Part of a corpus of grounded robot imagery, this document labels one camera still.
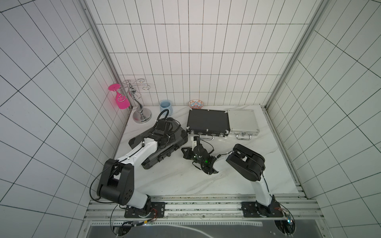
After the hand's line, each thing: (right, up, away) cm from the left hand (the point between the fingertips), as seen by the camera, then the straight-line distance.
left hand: (170, 141), depth 90 cm
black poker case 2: (+5, +2, -1) cm, 6 cm away
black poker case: (+25, +12, +14) cm, 31 cm away
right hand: (+7, -2, +2) cm, 8 cm away
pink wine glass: (-38, +27, +16) cm, 49 cm away
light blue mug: (-7, +26, +25) cm, 37 cm away
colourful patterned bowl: (+17, +26, +30) cm, 44 cm away
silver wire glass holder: (-25, +17, +22) cm, 38 cm away
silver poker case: (+50, +11, +13) cm, 53 cm away
